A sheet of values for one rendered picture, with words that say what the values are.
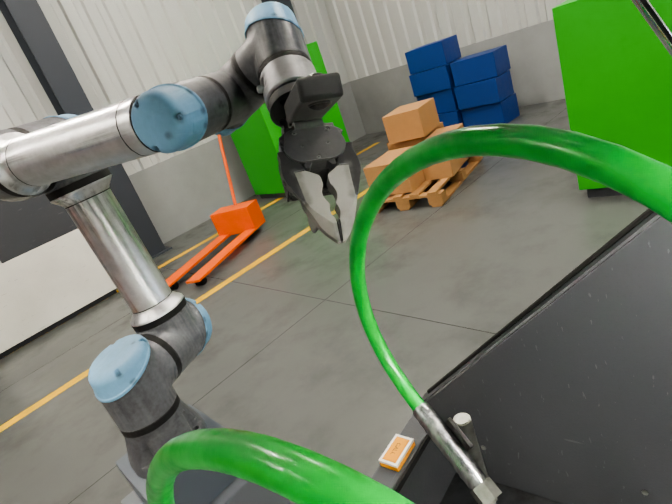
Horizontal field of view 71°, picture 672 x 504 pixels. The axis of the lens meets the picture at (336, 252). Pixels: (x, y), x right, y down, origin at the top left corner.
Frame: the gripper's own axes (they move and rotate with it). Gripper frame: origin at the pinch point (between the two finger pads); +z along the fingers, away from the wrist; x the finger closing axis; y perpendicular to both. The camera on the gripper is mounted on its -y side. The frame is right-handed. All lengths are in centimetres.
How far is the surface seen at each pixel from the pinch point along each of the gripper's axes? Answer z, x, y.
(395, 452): 22.7, -5.1, 26.0
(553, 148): 14.2, -0.1, -31.0
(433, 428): 21.6, -2.7, -0.1
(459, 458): 24.5, -3.8, -0.9
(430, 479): 27.6, -10.2, 31.1
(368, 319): 10.8, 0.4, -1.6
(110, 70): -492, 108, 418
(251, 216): -246, -22, 414
